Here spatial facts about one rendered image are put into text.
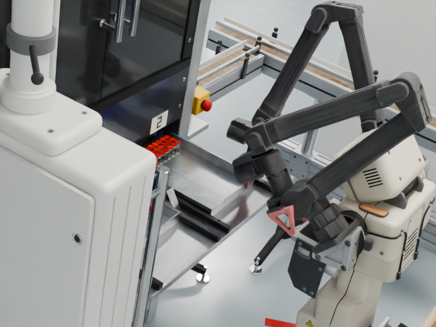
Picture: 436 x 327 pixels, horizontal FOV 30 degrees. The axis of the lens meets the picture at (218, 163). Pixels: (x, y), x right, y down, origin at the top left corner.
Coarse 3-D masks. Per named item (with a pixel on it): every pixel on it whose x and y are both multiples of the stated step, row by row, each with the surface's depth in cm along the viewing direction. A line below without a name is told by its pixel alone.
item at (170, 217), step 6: (150, 204) 247; (168, 210) 244; (174, 210) 242; (168, 216) 245; (174, 216) 240; (162, 222) 242; (168, 222) 238; (174, 222) 241; (162, 228) 236; (168, 228) 240; (144, 240) 229; (144, 246) 231
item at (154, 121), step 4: (164, 112) 262; (156, 116) 259; (160, 116) 261; (164, 116) 263; (152, 120) 257; (156, 120) 260; (164, 120) 264; (152, 124) 259; (156, 124) 261; (160, 124) 263; (164, 124) 265; (152, 128) 260; (156, 128) 262; (152, 132) 261
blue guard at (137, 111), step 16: (160, 80) 251; (176, 80) 260; (144, 96) 247; (160, 96) 255; (176, 96) 264; (112, 112) 236; (128, 112) 243; (144, 112) 251; (160, 112) 260; (176, 112) 269; (112, 128) 240; (128, 128) 248; (144, 128) 256
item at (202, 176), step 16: (192, 144) 274; (176, 160) 270; (192, 160) 272; (208, 160) 273; (224, 160) 269; (176, 176) 262; (192, 176) 264; (208, 176) 265; (224, 176) 267; (176, 192) 251; (192, 192) 257; (208, 192) 258; (224, 192) 260; (240, 192) 260; (208, 208) 246
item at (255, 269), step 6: (300, 222) 386; (276, 228) 375; (282, 228) 372; (276, 234) 370; (282, 234) 371; (288, 234) 373; (270, 240) 368; (276, 240) 368; (264, 246) 367; (270, 246) 366; (264, 252) 364; (270, 252) 366; (258, 258) 362; (264, 258) 363; (258, 264) 364; (252, 270) 365; (258, 270) 365
